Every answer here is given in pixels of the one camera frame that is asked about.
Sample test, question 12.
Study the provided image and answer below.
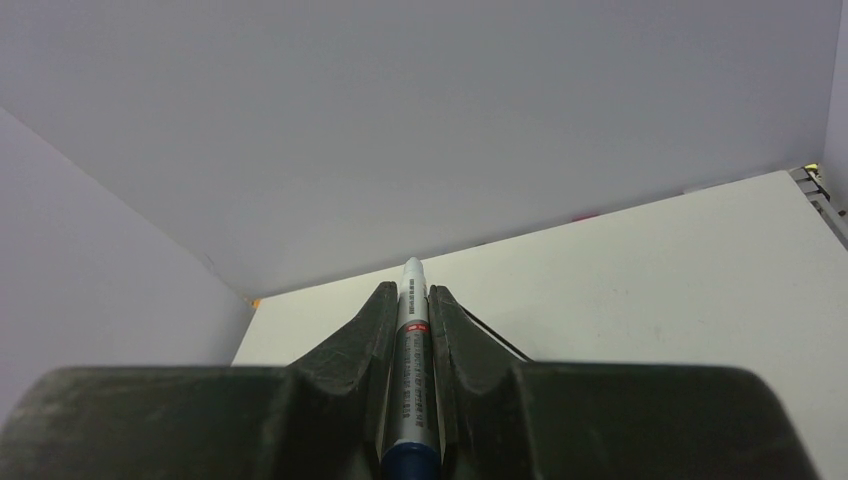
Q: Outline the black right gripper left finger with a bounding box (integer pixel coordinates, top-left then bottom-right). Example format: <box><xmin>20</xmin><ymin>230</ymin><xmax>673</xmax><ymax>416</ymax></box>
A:
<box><xmin>1</xmin><ymin>282</ymin><xmax>397</xmax><ymax>479</ymax></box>

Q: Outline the black framed whiteboard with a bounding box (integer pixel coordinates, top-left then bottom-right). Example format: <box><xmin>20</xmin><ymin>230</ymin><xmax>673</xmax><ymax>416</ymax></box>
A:
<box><xmin>463</xmin><ymin>307</ymin><xmax>532</xmax><ymax>362</ymax></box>

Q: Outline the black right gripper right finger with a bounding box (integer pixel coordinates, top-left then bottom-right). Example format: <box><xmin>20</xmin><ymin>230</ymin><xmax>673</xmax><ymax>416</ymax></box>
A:
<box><xmin>429</xmin><ymin>286</ymin><xmax>817</xmax><ymax>479</ymax></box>

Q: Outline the aluminium frame rail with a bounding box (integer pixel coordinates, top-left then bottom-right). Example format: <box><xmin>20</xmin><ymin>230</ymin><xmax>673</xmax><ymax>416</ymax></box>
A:
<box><xmin>788</xmin><ymin>163</ymin><xmax>847</xmax><ymax>248</ymax></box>

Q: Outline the white marker pen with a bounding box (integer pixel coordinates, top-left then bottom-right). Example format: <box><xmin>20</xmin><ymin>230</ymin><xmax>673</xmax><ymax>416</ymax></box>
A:
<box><xmin>381</xmin><ymin>257</ymin><xmax>442</xmax><ymax>479</ymax></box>

